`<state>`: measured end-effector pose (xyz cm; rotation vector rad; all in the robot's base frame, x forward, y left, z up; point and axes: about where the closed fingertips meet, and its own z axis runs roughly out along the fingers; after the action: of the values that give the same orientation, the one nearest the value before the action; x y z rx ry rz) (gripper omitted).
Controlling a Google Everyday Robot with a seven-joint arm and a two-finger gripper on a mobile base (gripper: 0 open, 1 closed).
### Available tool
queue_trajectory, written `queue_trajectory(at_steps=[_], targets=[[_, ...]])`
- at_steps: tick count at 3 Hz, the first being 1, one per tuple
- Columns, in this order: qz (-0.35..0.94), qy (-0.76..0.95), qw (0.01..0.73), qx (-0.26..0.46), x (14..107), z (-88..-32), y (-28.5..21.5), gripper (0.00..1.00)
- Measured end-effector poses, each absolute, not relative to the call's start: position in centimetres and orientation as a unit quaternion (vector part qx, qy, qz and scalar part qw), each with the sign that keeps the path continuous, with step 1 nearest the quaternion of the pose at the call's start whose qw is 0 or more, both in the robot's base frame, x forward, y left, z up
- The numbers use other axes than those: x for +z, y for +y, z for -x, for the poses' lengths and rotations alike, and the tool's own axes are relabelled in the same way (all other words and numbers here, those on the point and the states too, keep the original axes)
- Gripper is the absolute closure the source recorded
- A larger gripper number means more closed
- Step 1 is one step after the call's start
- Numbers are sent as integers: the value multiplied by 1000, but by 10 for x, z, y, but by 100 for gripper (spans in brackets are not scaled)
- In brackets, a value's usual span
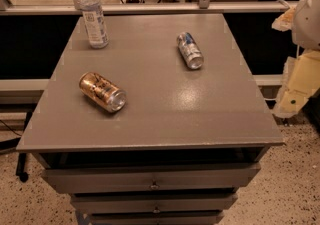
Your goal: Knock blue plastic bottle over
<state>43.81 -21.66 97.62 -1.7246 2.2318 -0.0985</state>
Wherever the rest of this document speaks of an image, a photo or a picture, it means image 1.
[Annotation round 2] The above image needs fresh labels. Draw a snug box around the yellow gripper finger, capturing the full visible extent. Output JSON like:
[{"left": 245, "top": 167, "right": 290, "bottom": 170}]
[{"left": 272, "top": 50, "right": 320, "bottom": 118}]

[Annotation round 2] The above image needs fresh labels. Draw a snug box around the clear plastic water bottle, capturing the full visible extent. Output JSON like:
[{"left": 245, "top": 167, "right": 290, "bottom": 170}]
[{"left": 80, "top": 0, "right": 108, "bottom": 49}]

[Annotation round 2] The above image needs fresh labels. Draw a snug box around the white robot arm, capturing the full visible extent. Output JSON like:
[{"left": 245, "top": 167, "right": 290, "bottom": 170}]
[{"left": 272, "top": 0, "right": 320, "bottom": 118}]

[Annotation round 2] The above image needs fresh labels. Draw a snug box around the silver blue soda can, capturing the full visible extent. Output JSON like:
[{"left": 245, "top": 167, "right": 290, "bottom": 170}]
[{"left": 177, "top": 32, "right": 204, "bottom": 70}]

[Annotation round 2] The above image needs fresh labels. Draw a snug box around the top grey drawer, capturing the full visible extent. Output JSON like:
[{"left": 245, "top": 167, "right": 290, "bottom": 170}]
[{"left": 42, "top": 163, "right": 261, "bottom": 194}]

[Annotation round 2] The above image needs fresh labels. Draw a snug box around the grey drawer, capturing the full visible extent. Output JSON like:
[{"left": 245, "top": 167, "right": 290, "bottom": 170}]
[
  {"left": 90, "top": 211, "right": 224, "bottom": 225},
  {"left": 42, "top": 163, "right": 261, "bottom": 194},
  {"left": 71, "top": 192, "right": 237, "bottom": 214}
]

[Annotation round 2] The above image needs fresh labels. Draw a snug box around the grey drawer cabinet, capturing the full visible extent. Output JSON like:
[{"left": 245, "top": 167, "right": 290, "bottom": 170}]
[{"left": 16, "top": 13, "right": 286, "bottom": 225}]

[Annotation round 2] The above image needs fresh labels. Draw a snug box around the bottom grey drawer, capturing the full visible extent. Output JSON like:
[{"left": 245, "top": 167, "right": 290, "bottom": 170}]
[{"left": 90, "top": 211, "right": 224, "bottom": 225}]

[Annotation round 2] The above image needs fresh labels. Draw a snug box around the gold soda can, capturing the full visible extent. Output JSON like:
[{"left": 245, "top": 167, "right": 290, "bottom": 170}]
[{"left": 79, "top": 72, "right": 127, "bottom": 113}]

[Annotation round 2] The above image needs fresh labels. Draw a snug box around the grey metal railing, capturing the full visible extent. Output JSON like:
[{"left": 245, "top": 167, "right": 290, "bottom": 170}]
[{"left": 1, "top": 0, "right": 297, "bottom": 15}]

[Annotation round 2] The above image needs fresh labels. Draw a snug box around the middle grey drawer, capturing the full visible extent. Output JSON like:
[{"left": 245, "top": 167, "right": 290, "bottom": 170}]
[{"left": 71, "top": 192, "right": 237, "bottom": 214}]

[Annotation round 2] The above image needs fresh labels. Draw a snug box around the white cable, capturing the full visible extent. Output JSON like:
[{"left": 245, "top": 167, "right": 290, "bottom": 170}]
[{"left": 275, "top": 0, "right": 292, "bottom": 11}]

